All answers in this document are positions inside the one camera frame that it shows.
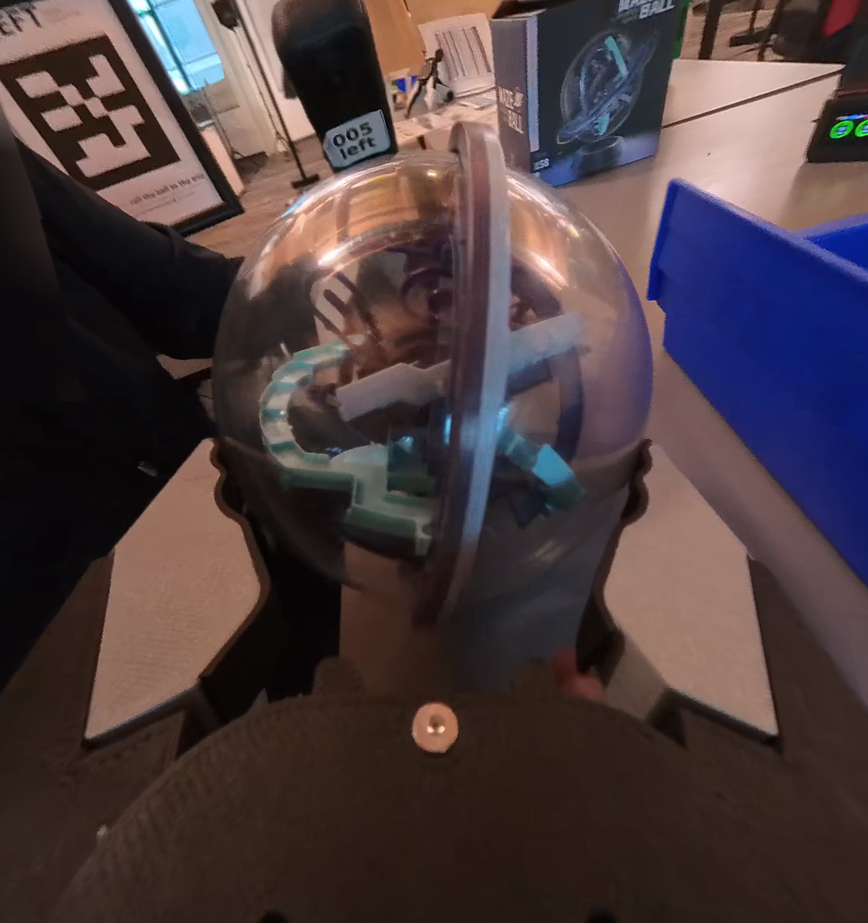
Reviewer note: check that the framed marker sign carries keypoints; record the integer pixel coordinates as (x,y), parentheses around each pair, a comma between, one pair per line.
(80,108)

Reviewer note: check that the black office chair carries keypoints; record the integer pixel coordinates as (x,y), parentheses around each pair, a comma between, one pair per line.
(188,368)

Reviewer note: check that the brown cardboard box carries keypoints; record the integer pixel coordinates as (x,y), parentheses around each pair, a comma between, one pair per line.
(398,29)

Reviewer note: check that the printed paper sheet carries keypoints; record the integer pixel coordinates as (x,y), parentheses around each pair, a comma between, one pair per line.
(462,50)

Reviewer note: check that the large blue plastic bin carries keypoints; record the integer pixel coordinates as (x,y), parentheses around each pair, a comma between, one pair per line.
(780,346)

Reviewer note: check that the clear plastic maze ball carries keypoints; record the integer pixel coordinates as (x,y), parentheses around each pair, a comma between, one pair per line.
(376,303)

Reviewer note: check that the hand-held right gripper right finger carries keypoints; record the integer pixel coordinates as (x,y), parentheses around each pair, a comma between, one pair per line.
(686,620)

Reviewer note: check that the person's left forearm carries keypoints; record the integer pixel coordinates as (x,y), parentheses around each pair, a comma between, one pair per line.
(152,288)

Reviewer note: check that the person's black clothing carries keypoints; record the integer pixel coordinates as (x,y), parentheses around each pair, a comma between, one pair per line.
(44,541)

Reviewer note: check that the small black tripod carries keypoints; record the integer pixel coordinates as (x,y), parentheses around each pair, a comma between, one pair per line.
(430,76)

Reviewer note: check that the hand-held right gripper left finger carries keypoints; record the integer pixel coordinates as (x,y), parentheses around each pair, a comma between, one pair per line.
(174,613)

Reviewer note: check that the person's right hand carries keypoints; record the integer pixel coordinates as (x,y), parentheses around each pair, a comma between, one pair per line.
(574,674)

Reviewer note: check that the black device with green display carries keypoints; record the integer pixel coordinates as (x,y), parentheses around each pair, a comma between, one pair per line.
(859,130)

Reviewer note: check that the dark printed game box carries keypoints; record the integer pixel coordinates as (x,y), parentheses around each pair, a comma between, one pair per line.
(592,94)

